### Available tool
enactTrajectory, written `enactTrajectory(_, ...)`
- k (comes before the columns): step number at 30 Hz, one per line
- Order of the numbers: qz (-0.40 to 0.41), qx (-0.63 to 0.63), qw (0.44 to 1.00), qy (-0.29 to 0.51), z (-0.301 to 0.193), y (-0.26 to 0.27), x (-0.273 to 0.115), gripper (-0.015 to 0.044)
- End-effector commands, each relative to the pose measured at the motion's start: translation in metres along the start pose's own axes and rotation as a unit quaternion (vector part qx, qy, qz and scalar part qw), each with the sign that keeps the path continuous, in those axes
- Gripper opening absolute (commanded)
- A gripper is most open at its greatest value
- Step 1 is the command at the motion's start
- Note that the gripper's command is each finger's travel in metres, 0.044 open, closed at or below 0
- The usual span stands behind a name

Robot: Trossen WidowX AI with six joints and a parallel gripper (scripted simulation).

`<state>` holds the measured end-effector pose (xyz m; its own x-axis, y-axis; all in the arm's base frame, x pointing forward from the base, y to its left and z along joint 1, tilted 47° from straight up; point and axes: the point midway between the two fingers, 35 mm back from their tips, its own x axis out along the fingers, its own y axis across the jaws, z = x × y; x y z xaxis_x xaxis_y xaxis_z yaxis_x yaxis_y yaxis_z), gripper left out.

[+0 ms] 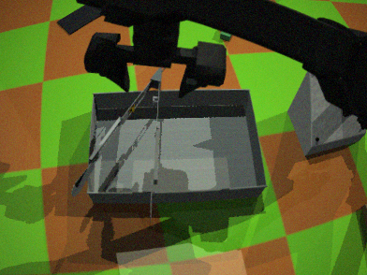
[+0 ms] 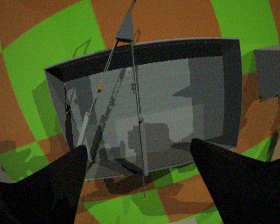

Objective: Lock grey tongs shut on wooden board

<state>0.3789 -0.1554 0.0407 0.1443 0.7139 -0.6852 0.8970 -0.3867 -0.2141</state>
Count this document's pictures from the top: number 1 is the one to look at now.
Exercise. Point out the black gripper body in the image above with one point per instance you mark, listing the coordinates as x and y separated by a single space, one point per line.
207 61

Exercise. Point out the black spatula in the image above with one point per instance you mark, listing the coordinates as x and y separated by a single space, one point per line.
80 17

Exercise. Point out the light brown wooden board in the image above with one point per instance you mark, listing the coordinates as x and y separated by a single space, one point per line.
364 208

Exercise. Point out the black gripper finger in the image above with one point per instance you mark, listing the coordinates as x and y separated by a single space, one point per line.
119 77
188 83

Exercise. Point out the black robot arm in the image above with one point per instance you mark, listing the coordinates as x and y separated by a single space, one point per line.
326 49

